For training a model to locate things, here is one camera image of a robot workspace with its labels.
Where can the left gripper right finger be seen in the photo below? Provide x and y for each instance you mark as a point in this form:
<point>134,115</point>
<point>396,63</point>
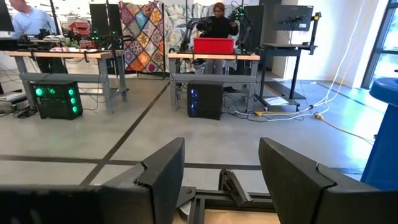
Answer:
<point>295,186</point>

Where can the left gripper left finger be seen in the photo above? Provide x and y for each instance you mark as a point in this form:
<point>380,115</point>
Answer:
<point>161,186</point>

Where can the blue plastic bin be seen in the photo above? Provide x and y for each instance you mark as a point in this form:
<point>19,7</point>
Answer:
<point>384,140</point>

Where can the background black robot arm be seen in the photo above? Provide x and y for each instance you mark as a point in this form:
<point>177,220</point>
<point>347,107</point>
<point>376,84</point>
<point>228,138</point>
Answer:
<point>189,31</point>
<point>245,25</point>
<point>105,40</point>

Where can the red plastic bin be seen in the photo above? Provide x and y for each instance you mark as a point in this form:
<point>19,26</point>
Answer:
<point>214,46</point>

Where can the white papers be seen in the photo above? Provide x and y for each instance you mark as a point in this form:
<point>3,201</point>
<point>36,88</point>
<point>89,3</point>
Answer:
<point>276,100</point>

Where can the computer tower blue lights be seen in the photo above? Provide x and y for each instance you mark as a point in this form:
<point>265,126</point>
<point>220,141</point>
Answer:
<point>208,99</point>

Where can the computer tower green lights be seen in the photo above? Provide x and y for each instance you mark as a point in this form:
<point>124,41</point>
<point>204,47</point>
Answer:
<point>59,102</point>

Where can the black monitor stand cart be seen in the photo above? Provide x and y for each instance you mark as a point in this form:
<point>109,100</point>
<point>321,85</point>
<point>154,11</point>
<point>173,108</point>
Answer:
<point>280,49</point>

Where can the wooden-top workbench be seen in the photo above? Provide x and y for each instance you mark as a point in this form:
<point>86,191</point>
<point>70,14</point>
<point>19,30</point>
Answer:
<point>56,54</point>
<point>214,57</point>

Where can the colourful patchwork quilt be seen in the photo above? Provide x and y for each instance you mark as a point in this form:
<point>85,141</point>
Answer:
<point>143,37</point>

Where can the floral fabric backdrop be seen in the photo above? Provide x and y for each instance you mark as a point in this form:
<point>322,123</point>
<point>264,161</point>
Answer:
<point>175,21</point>

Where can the black monitor back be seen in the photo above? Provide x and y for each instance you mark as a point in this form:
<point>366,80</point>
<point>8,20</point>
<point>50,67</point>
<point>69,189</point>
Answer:
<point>292,18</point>

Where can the person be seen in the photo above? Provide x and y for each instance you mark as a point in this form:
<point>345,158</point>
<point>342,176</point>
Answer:
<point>31,21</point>
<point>219,26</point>

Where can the red crate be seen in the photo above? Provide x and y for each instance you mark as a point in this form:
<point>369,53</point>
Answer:
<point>80,28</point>

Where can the black panel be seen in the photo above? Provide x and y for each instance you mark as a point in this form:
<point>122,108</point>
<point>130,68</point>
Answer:
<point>99,15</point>

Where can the black screen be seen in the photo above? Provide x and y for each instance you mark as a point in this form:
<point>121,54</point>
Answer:
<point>5,15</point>

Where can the black aluminium table frame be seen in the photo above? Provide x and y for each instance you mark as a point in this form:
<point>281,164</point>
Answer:
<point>233,186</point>

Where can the dark window frame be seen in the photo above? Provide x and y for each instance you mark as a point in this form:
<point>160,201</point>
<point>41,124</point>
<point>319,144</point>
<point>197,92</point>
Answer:
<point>376,46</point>

